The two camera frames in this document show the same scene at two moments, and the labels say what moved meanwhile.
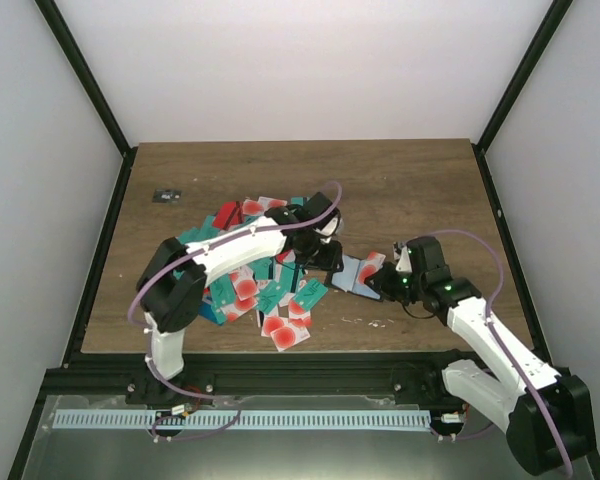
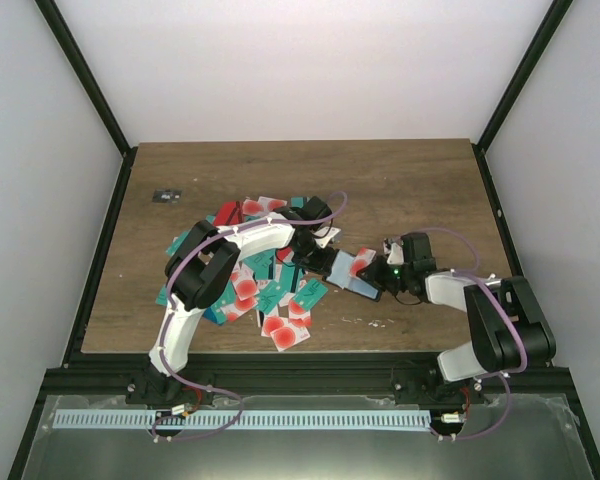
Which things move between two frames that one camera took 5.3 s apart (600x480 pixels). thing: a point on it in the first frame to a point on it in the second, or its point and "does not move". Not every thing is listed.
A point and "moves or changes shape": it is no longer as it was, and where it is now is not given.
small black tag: (172, 196) does not move
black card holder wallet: (345, 276) does not move
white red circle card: (372, 264) moves or changes shape
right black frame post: (539, 43) does not move
